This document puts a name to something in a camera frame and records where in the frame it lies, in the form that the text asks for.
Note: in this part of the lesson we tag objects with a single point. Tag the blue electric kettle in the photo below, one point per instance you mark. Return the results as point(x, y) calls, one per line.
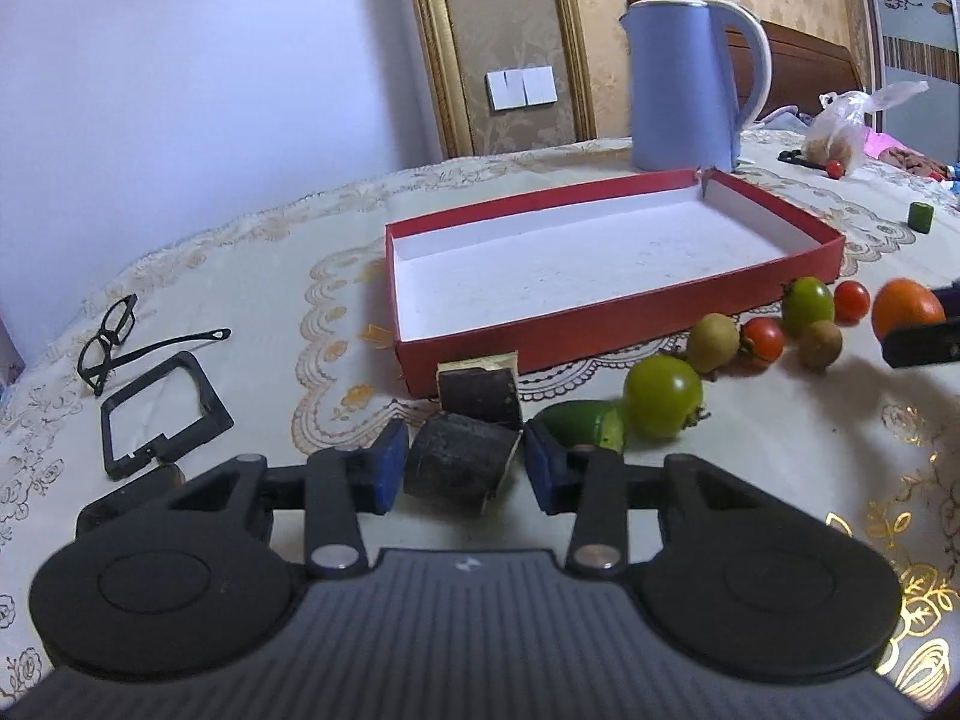
point(685, 111)

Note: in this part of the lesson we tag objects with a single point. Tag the brown kiwi fruit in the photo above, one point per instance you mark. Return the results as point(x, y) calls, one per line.
point(713, 342)
point(820, 345)

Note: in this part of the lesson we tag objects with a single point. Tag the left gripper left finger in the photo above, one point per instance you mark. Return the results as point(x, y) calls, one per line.
point(341, 484)

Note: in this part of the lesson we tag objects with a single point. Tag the black smartphone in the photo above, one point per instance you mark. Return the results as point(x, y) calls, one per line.
point(136, 492)

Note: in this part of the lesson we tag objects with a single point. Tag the small green cylinder piece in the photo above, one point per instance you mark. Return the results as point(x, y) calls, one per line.
point(920, 217)

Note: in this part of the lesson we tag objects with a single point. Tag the black eyeglasses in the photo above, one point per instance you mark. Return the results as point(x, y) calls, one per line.
point(105, 351)

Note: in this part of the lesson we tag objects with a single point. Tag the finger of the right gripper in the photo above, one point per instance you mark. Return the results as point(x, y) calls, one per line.
point(922, 345)

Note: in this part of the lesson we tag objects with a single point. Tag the orange mandarin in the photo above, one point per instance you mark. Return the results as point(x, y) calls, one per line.
point(903, 303)

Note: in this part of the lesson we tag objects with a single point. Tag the black rectangular magnifier frame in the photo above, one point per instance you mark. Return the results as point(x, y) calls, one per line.
point(162, 415)

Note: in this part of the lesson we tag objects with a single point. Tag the black object under bag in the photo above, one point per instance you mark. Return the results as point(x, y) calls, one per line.
point(795, 156)

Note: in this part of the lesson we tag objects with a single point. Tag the green cucumber piece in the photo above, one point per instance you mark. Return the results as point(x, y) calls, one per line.
point(584, 422)

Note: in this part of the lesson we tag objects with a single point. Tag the wooden bed headboard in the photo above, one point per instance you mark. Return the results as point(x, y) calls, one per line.
point(803, 67)

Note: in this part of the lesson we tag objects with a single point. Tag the large green tomato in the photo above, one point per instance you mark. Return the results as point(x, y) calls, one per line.
point(805, 300)

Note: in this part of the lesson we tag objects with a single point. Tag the clear plastic bag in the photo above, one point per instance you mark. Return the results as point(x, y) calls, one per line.
point(840, 133)

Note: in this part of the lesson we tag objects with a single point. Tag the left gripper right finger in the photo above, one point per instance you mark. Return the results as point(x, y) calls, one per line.
point(599, 488)

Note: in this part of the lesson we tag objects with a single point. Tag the red cardboard tray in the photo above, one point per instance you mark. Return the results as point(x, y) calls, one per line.
point(575, 271)

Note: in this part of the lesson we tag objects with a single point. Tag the small green tomato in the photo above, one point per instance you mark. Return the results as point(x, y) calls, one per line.
point(662, 396)

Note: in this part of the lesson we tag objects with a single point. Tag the white wall switch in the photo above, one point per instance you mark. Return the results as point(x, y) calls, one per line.
point(521, 87)

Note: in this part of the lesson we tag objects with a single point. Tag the cream embroidered tablecloth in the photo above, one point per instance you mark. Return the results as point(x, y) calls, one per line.
point(311, 363)

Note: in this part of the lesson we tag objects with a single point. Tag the dark sugarcane piece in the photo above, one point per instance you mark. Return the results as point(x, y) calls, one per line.
point(482, 388)
point(459, 462)

